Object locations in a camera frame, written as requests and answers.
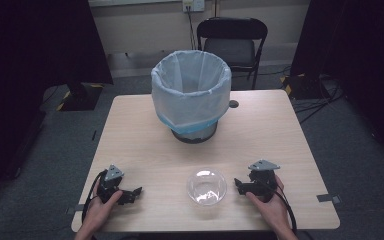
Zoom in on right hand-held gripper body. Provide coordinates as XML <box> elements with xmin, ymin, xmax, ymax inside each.
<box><xmin>245</xmin><ymin>159</ymin><xmax>281</xmax><ymax>202</ymax></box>

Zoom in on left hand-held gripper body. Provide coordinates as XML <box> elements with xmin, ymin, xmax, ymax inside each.
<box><xmin>96</xmin><ymin>164</ymin><xmax>125</xmax><ymax>205</ymax></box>

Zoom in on clear plastic bowl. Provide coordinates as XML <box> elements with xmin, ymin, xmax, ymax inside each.
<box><xmin>185</xmin><ymin>167</ymin><xmax>228</xmax><ymax>207</ymax></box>

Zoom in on grey trash bin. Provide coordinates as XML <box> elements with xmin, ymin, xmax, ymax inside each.
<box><xmin>170</xmin><ymin>120</ymin><xmax>220</xmax><ymax>145</ymax></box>

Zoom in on person's left hand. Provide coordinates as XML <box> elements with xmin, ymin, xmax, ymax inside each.
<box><xmin>81</xmin><ymin>181</ymin><xmax>124</xmax><ymax>235</ymax></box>

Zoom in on person's right hand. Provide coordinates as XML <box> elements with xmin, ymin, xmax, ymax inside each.
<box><xmin>245</xmin><ymin>175</ymin><xmax>291</xmax><ymax>234</ymax></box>

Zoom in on grey tape strip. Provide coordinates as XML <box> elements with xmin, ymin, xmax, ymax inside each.
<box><xmin>65</xmin><ymin>204</ymin><xmax>86</xmax><ymax>215</ymax></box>
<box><xmin>316</xmin><ymin>193</ymin><xmax>342</xmax><ymax>205</ymax></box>

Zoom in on black stand base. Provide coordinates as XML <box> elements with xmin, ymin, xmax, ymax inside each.
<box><xmin>279</xmin><ymin>73</ymin><xmax>332</xmax><ymax>101</ymax></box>
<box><xmin>55</xmin><ymin>82</ymin><xmax>105</xmax><ymax>112</ymax></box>

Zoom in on black folding chair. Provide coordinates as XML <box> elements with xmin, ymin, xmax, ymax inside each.
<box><xmin>196</xmin><ymin>16</ymin><xmax>269</xmax><ymax>91</ymax></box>

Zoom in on black curtain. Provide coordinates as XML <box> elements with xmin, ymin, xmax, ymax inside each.
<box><xmin>0</xmin><ymin>0</ymin><xmax>114</xmax><ymax>212</ymax></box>
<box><xmin>289</xmin><ymin>0</ymin><xmax>384</xmax><ymax>162</ymax></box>

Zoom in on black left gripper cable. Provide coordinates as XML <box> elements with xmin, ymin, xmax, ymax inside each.
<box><xmin>81</xmin><ymin>169</ymin><xmax>110</xmax><ymax>224</ymax></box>

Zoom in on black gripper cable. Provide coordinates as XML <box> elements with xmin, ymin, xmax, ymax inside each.
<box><xmin>269</xmin><ymin>181</ymin><xmax>298</xmax><ymax>235</ymax></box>
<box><xmin>81</xmin><ymin>169</ymin><xmax>110</xmax><ymax>224</ymax></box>

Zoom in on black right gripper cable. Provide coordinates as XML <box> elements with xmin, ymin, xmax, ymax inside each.
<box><xmin>269</xmin><ymin>181</ymin><xmax>298</xmax><ymax>235</ymax></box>

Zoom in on black floor cables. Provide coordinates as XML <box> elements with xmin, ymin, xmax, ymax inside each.
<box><xmin>292</xmin><ymin>73</ymin><xmax>346</xmax><ymax>125</ymax></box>

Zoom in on black wall socket cable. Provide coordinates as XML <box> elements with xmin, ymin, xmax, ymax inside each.
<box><xmin>186</xmin><ymin>5</ymin><xmax>198</xmax><ymax>52</ymax></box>

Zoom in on white wall socket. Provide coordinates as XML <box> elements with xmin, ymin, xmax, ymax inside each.
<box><xmin>181</xmin><ymin>0</ymin><xmax>206</xmax><ymax>14</ymax></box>

